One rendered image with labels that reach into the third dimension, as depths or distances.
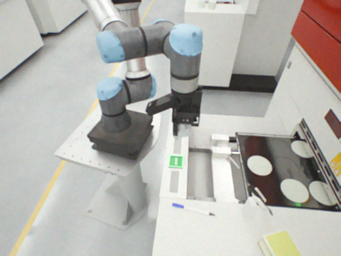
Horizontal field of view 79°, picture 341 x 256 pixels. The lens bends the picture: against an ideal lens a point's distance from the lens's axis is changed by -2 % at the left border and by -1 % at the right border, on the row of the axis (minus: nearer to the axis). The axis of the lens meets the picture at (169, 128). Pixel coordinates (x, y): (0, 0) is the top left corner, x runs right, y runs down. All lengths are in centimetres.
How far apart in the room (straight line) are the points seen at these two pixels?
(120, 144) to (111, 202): 94
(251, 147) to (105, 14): 78
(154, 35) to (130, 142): 55
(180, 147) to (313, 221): 51
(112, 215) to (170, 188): 108
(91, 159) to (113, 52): 65
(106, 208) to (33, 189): 70
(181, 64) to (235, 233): 52
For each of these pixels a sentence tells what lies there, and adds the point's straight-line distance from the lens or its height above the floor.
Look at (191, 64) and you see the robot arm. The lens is 51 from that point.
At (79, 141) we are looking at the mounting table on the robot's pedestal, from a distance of 118.
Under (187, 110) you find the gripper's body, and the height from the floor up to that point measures 125.
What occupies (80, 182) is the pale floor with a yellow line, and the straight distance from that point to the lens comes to 205.
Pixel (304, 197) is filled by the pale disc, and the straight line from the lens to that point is 96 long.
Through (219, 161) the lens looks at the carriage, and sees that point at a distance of 95.
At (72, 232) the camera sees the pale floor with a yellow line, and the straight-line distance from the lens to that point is 186.
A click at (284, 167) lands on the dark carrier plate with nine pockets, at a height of 90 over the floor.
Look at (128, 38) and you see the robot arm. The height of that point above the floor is 143.
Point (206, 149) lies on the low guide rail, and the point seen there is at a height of 84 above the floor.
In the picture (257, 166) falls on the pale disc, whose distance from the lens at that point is 96.
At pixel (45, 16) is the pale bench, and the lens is 502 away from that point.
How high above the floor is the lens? 163
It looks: 45 degrees down
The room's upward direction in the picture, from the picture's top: straight up
